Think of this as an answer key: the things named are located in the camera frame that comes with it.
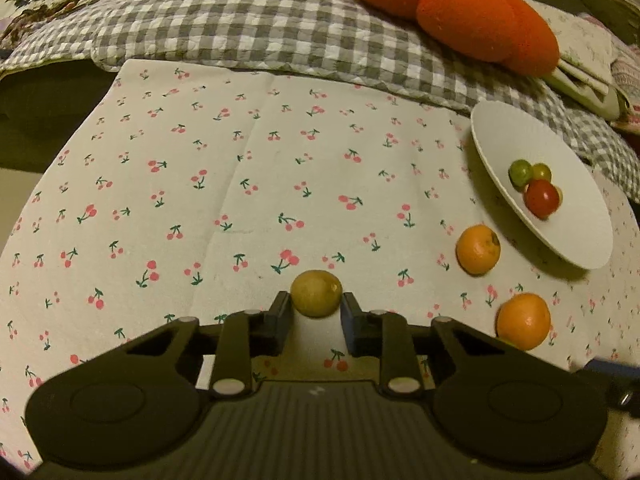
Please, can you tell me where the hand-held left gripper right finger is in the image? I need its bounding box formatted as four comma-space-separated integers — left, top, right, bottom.
340, 291, 506, 397

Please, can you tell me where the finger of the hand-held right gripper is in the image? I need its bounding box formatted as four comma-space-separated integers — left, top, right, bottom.
584, 357, 640, 412

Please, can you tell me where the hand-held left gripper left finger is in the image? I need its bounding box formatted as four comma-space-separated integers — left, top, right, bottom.
125, 291, 295, 398

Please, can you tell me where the yellow-green round fruit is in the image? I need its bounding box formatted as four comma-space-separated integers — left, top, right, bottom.
290, 270, 344, 318

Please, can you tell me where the orange mandarin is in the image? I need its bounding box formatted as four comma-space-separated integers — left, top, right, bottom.
455, 224, 501, 276
496, 293, 552, 351

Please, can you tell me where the white ribbed plate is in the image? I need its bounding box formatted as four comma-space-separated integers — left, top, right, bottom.
470, 100, 614, 269

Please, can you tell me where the cherry print tablecloth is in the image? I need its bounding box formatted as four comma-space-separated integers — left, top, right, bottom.
0, 57, 640, 471

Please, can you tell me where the red cherry tomato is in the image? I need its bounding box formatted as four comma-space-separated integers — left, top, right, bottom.
523, 179, 561, 220

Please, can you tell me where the green cherry tomato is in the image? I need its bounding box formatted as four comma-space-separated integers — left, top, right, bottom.
508, 159, 533, 192

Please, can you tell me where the grey checked blanket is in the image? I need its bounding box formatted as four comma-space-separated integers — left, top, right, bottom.
0, 0, 640, 186

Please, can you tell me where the dark green sofa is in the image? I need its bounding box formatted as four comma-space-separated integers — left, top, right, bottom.
0, 0, 640, 173

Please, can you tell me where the folded floral sheet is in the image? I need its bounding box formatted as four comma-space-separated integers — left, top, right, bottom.
520, 0, 617, 92

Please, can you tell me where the orange pumpkin cushion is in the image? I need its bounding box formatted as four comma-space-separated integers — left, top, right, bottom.
327, 0, 561, 77

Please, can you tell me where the crumpled floral cloth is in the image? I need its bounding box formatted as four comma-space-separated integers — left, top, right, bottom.
0, 0, 107, 52

